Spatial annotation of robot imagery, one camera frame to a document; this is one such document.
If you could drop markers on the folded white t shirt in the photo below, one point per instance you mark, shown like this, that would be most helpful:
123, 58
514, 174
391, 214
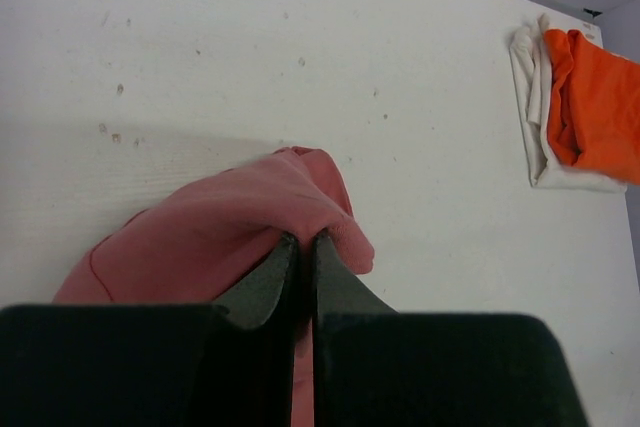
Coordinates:
532, 75

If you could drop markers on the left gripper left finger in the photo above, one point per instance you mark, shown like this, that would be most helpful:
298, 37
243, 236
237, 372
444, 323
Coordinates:
228, 362

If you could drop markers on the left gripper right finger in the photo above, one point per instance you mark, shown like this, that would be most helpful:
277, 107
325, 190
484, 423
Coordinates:
374, 366

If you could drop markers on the folded orange t shirt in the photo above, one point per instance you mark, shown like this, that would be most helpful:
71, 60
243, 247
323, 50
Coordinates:
593, 122

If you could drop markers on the pink t shirt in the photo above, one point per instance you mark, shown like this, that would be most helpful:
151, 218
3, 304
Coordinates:
206, 236

